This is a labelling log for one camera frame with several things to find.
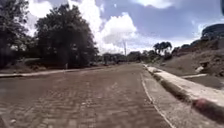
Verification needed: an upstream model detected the grey concrete gutter strip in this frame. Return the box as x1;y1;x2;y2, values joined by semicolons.
139;70;222;128

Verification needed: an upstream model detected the large dark tree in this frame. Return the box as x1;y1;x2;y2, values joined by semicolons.
34;3;100;70
0;0;34;69

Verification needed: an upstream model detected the row of distant trees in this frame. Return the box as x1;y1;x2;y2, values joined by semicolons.
94;49;158;66

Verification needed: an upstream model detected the thin pale pole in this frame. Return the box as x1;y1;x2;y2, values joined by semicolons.
123;40;128;56

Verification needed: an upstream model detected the bare earth slope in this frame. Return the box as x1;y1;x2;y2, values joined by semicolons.
156;37;224;90

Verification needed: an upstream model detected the tall distant tree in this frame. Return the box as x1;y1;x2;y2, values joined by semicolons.
153;41;174;56

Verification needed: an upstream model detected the brown brick paved road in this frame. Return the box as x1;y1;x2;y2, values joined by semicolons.
0;63;174;128

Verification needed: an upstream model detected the pale concrete kerb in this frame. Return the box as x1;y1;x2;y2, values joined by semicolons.
143;64;224;122
0;65;111;79

